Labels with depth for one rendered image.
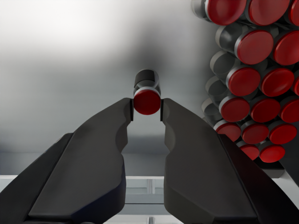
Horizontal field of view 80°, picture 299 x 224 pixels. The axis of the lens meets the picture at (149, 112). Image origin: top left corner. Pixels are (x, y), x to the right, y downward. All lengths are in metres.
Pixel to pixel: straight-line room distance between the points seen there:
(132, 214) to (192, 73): 0.96
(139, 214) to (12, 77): 0.95
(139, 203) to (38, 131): 0.92
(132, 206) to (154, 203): 0.12
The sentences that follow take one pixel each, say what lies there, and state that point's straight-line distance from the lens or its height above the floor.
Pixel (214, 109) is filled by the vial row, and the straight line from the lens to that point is 0.17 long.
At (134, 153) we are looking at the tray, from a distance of 0.23.
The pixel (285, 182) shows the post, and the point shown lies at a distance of 0.28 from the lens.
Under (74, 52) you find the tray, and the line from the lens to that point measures 0.18.
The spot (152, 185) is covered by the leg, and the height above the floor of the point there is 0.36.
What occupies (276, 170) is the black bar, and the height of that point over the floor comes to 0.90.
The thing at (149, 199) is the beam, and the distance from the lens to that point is 1.11.
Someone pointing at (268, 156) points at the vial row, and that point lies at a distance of 0.19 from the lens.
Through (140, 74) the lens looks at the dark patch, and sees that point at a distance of 0.15.
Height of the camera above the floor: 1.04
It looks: 57 degrees down
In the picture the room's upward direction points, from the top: 180 degrees counter-clockwise
